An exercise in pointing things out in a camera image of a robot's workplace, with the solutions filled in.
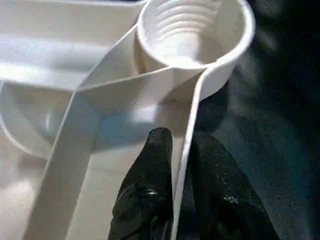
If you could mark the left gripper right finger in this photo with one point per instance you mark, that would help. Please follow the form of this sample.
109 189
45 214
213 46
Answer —
220 200

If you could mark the white plastic table top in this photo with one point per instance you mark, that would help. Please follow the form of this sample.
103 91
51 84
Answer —
75 50

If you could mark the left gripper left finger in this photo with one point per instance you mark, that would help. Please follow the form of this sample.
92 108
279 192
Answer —
147 187

